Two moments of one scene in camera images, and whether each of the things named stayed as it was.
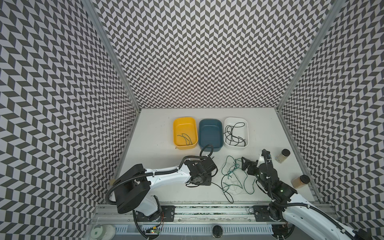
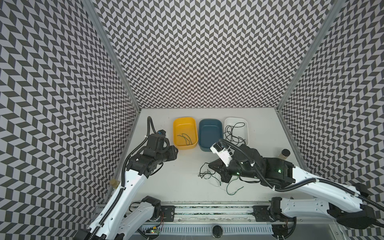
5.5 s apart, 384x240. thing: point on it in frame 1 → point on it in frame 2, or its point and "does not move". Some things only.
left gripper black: x=205 y=173 → x=169 y=153
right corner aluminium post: x=309 y=55 does not move
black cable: x=228 y=133 does not move
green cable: x=187 y=138 does not move
